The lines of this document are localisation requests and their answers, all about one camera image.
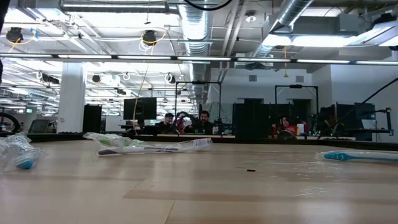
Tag purple white bagged toothbrush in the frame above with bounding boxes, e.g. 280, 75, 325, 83
97, 138, 214, 156

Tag blue white bagged toothbrush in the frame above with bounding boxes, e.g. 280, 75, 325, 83
1, 138, 48, 172
315, 149, 398, 164

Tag person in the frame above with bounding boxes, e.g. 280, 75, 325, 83
155, 112, 175, 134
272, 115, 307, 140
183, 110, 215, 135

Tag wooden background table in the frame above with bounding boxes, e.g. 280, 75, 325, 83
294, 135, 357, 141
157, 134, 236, 139

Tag long LED light bar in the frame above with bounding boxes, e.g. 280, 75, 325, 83
0, 53, 398, 65

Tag black background monitor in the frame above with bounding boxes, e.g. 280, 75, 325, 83
123, 97, 158, 121

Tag black tall cabinet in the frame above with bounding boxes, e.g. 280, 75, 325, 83
82, 104, 103, 134

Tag round ceiling sensor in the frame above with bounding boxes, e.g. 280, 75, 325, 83
244, 10, 257, 24

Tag white building column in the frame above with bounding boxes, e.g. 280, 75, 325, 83
57, 62, 86, 134

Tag rectangular ceiling light panel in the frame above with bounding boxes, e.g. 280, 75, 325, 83
264, 33, 357, 49

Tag dark background monitors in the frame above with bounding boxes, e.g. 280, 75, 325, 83
319, 102, 377, 130

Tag grey open laptop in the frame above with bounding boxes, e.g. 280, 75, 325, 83
27, 119, 50, 134

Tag black curved hoop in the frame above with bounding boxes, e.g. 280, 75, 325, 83
0, 112, 22, 134

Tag black background rig frame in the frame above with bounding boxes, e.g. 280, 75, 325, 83
274, 84, 320, 125
174, 81, 223, 135

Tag black partition wall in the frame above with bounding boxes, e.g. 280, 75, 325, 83
232, 102, 293, 142

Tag wide silver ceiling duct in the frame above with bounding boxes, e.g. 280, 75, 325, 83
177, 0, 213, 105

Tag black ceiling cable reel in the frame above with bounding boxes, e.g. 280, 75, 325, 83
142, 29, 158, 45
6, 27, 24, 44

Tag yellow hanging cord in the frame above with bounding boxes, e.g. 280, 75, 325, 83
282, 46, 289, 78

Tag black left camera cable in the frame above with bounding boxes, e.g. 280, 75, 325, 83
183, 0, 233, 12

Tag slanted silver ceiling duct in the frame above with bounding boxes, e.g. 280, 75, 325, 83
250, 0, 314, 60

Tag long black right arm cable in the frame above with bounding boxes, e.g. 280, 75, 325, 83
317, 77, 398, 141

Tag black aluminium rig frame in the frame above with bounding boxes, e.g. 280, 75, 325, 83
0, 132, 398, 147

